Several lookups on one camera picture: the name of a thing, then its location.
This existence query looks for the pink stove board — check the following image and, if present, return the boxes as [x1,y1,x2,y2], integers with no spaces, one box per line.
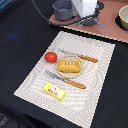
[50,0,128,43]

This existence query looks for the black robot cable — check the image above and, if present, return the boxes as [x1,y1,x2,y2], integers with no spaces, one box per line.
[30,0,101,28]

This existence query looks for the beige woven placemat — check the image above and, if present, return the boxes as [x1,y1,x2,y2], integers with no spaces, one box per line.
[14,31,115,128]

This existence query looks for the fork with wooden handle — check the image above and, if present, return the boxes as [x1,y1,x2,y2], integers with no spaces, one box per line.
[45,70,86,89]

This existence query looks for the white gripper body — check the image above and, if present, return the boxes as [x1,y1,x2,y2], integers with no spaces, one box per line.
[71,0,99,29]

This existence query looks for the orange bread loaf toy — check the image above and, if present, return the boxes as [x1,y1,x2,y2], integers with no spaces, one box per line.
[57,60,81,73]

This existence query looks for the dark grey stock pot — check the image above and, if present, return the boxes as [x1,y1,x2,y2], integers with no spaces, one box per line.
[52,0,77,21]

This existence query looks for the knife with wooden handle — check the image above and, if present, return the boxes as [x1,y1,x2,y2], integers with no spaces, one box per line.
[59,49,98,63]

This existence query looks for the grey pot with handle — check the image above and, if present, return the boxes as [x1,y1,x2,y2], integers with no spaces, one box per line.
[83,10,105,30]

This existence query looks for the red tomato toy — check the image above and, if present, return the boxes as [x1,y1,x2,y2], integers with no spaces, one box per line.
[45,52,57,63]

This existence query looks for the black stove burner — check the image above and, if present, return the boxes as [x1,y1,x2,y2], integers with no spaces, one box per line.
[96,1,104,10]

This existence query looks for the yellow butter box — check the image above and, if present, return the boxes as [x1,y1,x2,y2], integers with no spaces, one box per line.
[43,82,66,100]

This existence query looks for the beige bowl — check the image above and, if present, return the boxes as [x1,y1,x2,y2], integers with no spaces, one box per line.
[119,5,128,30]

